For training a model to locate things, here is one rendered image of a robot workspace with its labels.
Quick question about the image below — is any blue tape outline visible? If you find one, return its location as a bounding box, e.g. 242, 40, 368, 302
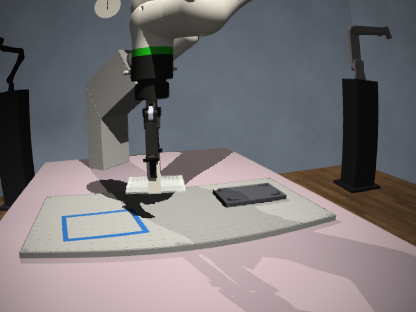
61, 209, 149, 242

